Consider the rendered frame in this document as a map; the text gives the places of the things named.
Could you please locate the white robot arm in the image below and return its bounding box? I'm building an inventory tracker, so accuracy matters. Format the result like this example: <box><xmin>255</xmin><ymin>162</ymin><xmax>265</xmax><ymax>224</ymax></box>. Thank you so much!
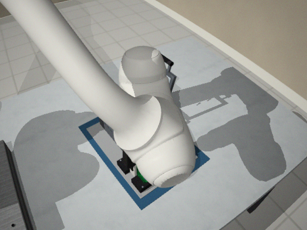
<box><xmin>0</xmin><ymin>0</ymin><xmax>196</xmax><ymax>188</ymax></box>

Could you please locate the green circuit board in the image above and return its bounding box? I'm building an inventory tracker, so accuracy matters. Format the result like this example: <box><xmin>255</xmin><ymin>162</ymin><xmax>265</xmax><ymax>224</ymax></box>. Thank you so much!
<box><xmin>136</xmin><ymin>167</ymin><xmax>147</xmax><ymax>183</ymax></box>

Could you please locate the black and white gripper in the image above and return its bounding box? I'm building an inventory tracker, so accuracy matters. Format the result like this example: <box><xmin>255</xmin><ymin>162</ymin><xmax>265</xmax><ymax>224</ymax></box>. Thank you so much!
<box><xmin>122</xmin><ymin>150</ymin><xmax>137</xmax><ymax>177</ymax></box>

